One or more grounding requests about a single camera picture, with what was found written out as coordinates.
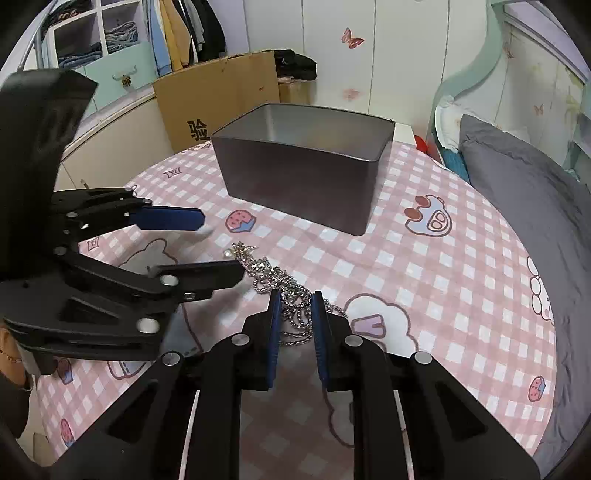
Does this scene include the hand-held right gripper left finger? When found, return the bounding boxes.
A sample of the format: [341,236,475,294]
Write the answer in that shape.
[46,289,283,480]

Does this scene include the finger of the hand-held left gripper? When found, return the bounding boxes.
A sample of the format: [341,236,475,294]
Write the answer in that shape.
[4,247,246,361]
[50,186,208,241]

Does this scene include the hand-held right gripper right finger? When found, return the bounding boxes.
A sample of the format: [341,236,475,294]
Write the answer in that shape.
[311,290,541,480]

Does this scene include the silver chain necklace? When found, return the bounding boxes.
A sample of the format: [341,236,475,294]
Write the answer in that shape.
[223,241,348,348]

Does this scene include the grey metal tin box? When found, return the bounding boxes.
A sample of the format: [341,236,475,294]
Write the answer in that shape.
[211,103,394,237]

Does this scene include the person's left forearm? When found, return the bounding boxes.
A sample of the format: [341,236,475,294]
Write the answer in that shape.
[0,328,37,440]

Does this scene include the beige low cabinet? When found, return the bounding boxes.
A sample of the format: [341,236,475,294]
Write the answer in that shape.
[58,88,179,193]

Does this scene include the grey metal handrail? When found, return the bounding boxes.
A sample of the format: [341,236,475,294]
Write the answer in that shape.
[30,0,61,71]

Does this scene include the mint drawer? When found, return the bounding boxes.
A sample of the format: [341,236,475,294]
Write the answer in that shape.
[84,44,157,110]

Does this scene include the dark folded jeans stack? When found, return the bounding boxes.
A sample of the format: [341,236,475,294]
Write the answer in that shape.
[57,42,103,69]

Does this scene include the large brown cardboard box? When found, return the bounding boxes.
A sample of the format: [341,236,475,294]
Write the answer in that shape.
[153,51,280,156]

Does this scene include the light folded jeans stack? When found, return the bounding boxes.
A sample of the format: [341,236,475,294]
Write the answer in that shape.
[105,20,140,56]

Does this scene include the lavender cubby shelf unit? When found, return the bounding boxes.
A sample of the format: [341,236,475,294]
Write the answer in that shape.
[39,0,153,70]

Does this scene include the pink checked cartoon tablecloth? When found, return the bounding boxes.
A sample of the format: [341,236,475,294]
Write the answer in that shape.
[34,138,562,480]

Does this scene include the black clothes pile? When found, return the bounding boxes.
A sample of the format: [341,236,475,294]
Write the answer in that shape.
[45,0,93,27]

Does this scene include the light blue shirt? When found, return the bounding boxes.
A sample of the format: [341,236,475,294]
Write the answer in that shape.
[146,0,173,77]

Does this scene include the small brown cardboard box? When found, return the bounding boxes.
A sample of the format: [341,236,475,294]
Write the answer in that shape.
[277,78,311,106]

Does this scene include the yellow hoodie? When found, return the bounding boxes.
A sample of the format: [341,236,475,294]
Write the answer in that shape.
[159,0,193,70]

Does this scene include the grey green garment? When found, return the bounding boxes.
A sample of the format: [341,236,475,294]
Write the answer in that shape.
[184,0,206,52]

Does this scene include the black coat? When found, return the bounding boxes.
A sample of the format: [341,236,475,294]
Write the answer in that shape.
[191,0,227,52]

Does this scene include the black bag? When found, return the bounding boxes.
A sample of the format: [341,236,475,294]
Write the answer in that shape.
[273,48,318,83]

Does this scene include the red stool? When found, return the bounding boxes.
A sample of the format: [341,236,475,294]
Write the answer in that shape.
[413,134,440,160]

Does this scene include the teal bed sheet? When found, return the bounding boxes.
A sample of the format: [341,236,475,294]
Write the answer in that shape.
[440,147,472,184]

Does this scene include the white pillow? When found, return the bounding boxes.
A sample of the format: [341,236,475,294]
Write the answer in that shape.
[433,94,467,151]

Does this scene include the grey quilt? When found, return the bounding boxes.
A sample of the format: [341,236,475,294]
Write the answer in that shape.
[457,114,591,472]

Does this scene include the white wardrobe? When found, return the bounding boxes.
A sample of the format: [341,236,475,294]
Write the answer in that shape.
[222,0,491,136]

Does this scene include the lavender wall shelf unit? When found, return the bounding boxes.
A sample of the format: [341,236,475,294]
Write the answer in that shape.
[568,133,591,177]

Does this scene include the mint bunk bed frame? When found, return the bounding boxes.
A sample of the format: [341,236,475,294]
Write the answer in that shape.
[427,0,591,185]

